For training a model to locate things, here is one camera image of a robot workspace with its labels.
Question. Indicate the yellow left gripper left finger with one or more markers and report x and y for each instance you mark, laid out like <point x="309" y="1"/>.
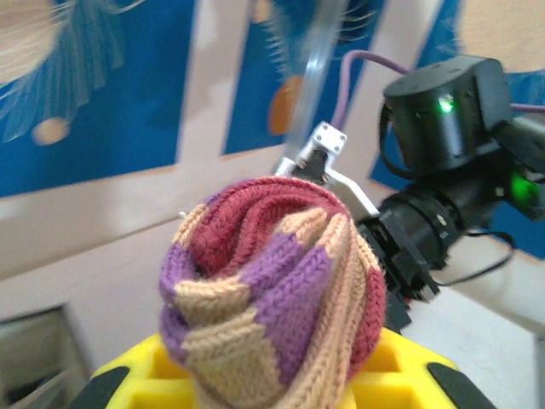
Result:
<point x="140" y="383"/>

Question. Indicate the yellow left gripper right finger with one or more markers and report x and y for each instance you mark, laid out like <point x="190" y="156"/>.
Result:
<point x="404" y="383"/>

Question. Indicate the dark organizer box mesh dividers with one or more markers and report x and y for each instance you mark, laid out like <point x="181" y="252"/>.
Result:
<point x="34" y="353"/>

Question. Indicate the tan maroon purple knit sock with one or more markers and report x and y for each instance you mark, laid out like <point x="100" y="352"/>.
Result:
<point x="264" y="277"/>

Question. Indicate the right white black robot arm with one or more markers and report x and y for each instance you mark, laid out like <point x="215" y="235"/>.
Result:
<point x="511" y="311"/>

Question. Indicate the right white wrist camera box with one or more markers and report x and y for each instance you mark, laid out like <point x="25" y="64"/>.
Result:
<point x="328" y="140"/>

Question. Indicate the aluminium frame post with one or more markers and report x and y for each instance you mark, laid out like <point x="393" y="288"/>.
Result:
<point x="317" y="64"/>

